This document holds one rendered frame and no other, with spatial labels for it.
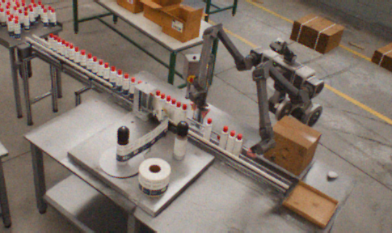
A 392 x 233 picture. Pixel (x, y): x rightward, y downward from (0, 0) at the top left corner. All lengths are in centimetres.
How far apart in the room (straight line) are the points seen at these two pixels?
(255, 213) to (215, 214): 26
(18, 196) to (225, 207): 195
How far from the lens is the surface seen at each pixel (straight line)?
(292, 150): 320
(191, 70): 314
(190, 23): 477
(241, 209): 298
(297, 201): 315
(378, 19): 824
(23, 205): 410
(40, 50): 438
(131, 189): 293
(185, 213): 289
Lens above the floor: 303
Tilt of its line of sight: 32 degrees down
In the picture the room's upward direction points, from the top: 8 degrees clockwise
